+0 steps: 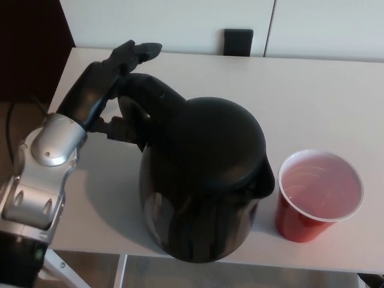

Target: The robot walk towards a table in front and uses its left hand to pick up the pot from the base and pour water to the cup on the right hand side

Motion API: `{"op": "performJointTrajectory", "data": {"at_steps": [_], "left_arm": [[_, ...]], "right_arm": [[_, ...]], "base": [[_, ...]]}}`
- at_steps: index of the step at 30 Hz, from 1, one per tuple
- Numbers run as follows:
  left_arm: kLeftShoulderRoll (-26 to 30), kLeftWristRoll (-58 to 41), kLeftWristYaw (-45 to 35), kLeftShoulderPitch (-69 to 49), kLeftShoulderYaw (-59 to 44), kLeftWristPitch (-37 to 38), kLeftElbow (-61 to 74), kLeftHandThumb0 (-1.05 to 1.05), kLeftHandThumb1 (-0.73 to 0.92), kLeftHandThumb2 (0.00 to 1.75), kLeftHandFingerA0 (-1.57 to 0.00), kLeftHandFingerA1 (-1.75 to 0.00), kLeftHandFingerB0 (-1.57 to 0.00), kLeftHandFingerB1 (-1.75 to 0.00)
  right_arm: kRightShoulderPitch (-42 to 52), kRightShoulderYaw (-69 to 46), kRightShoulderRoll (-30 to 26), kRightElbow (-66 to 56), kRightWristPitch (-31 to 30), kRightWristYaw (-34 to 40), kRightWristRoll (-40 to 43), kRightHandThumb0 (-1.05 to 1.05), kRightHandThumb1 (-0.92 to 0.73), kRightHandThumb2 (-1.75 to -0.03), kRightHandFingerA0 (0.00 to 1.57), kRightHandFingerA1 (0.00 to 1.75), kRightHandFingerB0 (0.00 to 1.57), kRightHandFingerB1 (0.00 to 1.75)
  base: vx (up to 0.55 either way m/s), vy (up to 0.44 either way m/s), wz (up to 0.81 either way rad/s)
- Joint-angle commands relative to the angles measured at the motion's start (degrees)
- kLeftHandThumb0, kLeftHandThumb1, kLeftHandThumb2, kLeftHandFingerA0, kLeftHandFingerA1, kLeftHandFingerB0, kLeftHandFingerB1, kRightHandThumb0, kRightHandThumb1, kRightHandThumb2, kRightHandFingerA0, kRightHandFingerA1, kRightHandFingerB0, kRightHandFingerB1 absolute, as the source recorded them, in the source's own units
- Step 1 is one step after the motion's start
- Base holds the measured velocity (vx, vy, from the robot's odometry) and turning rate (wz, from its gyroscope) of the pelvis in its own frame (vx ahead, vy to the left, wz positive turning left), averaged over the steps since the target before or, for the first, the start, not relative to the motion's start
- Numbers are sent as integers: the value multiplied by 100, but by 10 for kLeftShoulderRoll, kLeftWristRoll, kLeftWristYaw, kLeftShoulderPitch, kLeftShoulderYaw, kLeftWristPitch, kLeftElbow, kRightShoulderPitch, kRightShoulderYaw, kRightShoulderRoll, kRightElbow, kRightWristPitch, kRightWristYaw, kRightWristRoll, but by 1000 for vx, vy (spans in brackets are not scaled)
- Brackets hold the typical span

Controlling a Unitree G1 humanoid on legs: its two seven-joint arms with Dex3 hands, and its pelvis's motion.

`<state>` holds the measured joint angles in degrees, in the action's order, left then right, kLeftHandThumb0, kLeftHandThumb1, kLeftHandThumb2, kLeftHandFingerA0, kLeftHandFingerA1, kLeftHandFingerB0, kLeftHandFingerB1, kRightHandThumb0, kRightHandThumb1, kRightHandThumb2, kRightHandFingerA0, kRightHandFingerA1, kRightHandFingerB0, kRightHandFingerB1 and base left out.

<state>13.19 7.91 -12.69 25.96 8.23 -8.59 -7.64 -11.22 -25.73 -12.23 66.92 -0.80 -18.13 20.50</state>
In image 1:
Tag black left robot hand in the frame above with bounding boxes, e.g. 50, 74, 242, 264
56, 39, 163, 145

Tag black electric kettle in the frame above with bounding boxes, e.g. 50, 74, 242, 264
116, 73, 276, 263

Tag red plastic cup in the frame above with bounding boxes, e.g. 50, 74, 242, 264
275, 149, 365, 243

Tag dark brown wooden panel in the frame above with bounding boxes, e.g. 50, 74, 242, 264
0, 0, 77, 104

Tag white cabinet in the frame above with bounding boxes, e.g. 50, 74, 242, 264
58, 0, 384, 64

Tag black rectangular wall plate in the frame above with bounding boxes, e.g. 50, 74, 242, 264
224, 28, 254, 57

